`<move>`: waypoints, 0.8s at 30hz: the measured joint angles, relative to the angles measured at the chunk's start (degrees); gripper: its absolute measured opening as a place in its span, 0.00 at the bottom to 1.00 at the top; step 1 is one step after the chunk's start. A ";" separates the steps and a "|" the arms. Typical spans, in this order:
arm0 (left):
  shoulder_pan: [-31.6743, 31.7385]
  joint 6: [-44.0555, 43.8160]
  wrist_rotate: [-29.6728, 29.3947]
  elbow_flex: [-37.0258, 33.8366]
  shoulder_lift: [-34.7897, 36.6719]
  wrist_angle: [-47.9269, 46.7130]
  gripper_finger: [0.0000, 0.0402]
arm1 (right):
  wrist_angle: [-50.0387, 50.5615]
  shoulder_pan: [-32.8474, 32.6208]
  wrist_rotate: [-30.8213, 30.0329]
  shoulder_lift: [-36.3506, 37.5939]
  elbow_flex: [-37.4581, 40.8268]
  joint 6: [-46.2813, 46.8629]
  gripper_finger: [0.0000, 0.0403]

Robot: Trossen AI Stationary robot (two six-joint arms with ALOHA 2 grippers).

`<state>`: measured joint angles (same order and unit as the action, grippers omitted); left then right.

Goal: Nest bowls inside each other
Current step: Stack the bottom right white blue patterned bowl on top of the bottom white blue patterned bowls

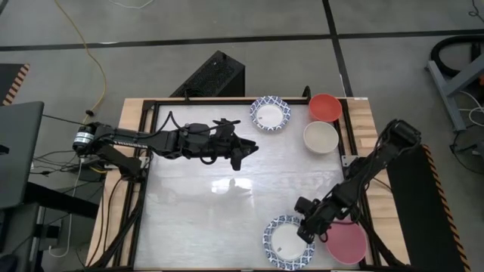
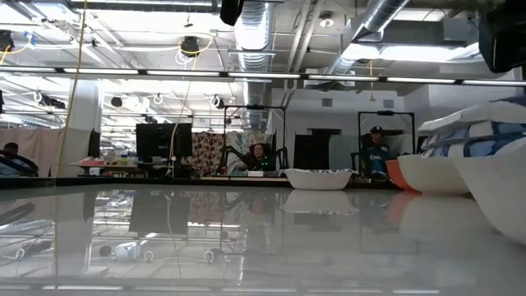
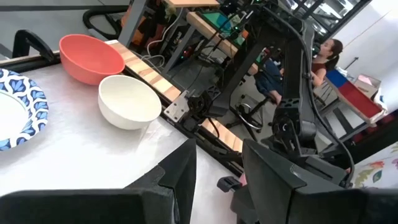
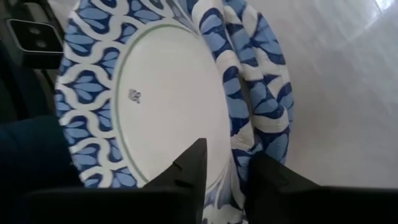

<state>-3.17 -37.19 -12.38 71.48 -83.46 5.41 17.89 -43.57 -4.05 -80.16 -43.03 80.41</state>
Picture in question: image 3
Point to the black clamp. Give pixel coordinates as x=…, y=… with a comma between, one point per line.
x=31, y=39

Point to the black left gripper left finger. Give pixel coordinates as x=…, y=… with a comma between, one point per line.
x=93, y=207

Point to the small cardboard box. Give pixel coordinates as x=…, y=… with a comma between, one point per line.
x=368, y=85

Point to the floral patterned white cloth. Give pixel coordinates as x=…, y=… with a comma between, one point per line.
x=379, y=168

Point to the person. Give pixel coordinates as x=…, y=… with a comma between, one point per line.
x=329, y=51

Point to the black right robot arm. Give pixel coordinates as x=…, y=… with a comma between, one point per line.
x=293, y=77

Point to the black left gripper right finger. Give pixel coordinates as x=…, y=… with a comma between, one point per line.
x=280, y=199

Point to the grey metal stand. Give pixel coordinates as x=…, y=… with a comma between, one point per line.
x=132, y=21

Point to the coral red bowl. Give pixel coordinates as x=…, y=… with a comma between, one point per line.
x=90, y=59

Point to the black office chair base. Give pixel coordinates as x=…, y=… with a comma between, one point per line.
x=248, y=109

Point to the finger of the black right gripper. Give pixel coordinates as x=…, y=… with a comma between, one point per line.
x=229, y=184

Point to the blue patterned paper plate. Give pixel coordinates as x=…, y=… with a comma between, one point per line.
x=34, y=105

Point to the white bowl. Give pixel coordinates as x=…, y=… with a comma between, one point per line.
x=127, y=99

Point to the wooden workbench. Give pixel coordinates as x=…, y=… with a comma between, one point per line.
x=199, y=25

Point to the silver metal bracket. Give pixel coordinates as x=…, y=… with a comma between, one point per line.
x=177, y=109

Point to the green screen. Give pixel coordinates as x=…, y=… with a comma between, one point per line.
x=217, y=20

